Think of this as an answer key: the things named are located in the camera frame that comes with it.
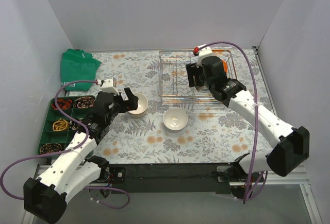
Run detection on white ribbed bowl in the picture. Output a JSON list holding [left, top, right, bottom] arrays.
[[163, 108, 188, 132]]

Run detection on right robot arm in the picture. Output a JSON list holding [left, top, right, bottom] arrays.
[[186, 56, 310, 182]]

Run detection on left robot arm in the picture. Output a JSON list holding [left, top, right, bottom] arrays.
[[23, 88, 138, 223]]

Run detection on brown pink patterned scrunchie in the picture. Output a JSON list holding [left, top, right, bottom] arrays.
[[74, 96, 95, 109]]

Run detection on dark floral scrunchie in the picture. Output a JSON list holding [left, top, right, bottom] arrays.
[[69, 120, 80, 130]]

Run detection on green cloth bag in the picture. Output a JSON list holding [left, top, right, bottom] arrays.
[[60, 49, 101, 85]]

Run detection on green compartment tray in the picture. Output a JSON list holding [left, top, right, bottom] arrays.
[[37, 95, 95, 155]]

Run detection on brown dotted scrunchie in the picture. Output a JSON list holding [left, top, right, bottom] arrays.
[[39, 143, 65, 154]]

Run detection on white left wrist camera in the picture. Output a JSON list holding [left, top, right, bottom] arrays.
[[96, 78, 119, 95]]

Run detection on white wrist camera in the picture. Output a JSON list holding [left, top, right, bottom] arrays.
[[193, 45, 213, 67], [96, 78, 119, 95]]

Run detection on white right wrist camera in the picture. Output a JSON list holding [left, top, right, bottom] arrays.
[[193, 45, 213, 67]]

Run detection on metal wire dish rack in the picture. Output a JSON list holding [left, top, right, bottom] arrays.
[[157, 49, 238, 104]]

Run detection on orange black hair ties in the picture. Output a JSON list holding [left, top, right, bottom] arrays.
[[50, 98, 74, 110]]

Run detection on metal corner bracket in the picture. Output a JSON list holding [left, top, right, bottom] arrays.
[[252, 46, 258, 55]]

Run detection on yellow hair ties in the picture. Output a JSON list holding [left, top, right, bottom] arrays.
[[53, 118, 70, 132]]

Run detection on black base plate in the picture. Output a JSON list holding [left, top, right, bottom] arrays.
[[109, 162, 248, 194]]

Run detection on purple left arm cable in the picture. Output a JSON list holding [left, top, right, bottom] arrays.
[[0, 79, 130, 210]]

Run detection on aluminium frame rail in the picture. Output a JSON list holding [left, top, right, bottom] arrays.
[[22, 163, 323, 224]]

